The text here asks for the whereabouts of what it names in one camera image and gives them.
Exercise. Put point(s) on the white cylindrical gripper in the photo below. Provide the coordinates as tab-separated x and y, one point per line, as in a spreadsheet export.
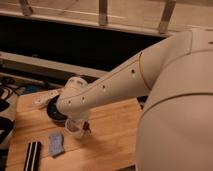
79	117

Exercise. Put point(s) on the dark red pepper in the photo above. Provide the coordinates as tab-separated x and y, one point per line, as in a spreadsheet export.
87	127

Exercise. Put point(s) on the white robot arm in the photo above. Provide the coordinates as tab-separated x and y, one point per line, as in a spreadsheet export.
175	131

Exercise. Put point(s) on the black round bowl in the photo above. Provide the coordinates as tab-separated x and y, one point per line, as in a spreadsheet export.
53	112

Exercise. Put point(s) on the blue sponge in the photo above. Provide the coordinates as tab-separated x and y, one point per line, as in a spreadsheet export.
56	144

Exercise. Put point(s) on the wooden table board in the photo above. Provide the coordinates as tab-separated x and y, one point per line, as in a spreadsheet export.
110	145

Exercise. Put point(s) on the white power strip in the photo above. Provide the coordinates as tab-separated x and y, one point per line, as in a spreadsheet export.
43	100

